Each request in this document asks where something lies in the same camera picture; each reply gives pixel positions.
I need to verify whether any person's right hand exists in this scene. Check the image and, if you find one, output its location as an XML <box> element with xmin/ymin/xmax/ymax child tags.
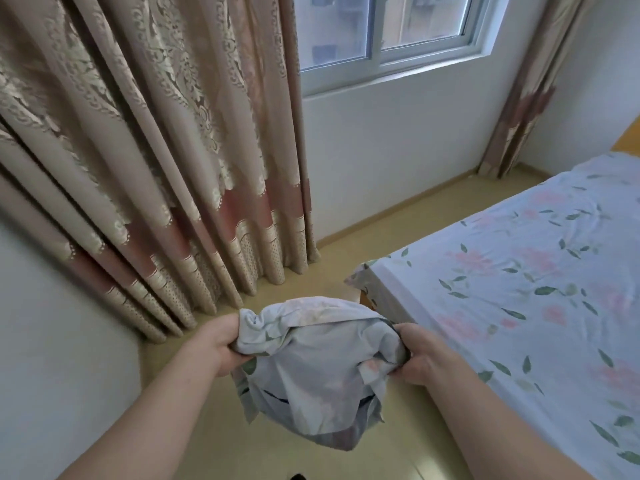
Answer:
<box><xmin>389</xmin><ymin>323</ymin><xmax>463</xmax><ymax>387</ymax></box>

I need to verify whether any person's left hand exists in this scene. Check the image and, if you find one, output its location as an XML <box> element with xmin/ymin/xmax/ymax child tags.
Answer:
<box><xmin>186</xmin><ymin>314</ymin><xmax>256</xmax><ymax>379</ymax></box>

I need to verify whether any floral pillowcase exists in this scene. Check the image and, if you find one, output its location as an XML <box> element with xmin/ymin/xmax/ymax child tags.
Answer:
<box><xmin>231</xmin><ymin>296</ymin><xmax>412</xmax><ymax>452</ymax></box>

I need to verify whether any person's right forearm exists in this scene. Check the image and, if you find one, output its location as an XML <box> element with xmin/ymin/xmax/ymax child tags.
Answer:
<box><xmin>424</xmin><ymin>356</ymin><xmax>596</xmax><ymax>480</ymax></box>

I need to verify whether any person's left forearm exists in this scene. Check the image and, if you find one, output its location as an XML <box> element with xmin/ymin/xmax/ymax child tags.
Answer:
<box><xmin>57</xmin><ymin>342</ymin><xmax>223</xmax><ymax>480</ymax></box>

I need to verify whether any wooden skirting board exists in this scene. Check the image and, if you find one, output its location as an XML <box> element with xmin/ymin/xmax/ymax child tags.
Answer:
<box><xmin>317</xmin><ymin>163</ymin><xmax>547</xmax><ymax>248</ymax></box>

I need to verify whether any floral bed sheet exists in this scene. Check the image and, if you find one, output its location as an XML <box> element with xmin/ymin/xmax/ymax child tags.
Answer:
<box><xmin>345</xmin><ymin>152</ymin><xmax>640</xmax><ymax>480</ymax></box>

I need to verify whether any large beige patterned curtain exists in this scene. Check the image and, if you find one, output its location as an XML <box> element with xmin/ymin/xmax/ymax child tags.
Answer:
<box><xmin>0</xmin><ymin>0</ymin><xmax>321</xmax><ymax>344</ymax></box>

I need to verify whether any narrow beige patterned curtain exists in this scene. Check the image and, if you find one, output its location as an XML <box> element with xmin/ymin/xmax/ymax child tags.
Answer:
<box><xmin>477</xmin><ymin>0</ymin><xmax>598</xmax><ymax>179</ymax></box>

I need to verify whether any white framed window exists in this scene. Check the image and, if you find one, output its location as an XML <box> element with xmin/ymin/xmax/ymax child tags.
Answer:
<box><xmin>292</xmin><ymin>0</ymin><xmax>518</xmax><ymax>98</ymax></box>

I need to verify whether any wooden bed frame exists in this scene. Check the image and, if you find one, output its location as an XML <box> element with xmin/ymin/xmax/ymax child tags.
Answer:
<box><xmin>611</xmin><ymin>116</ymin><xmax>640</xmax><ymax>158</ymax></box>

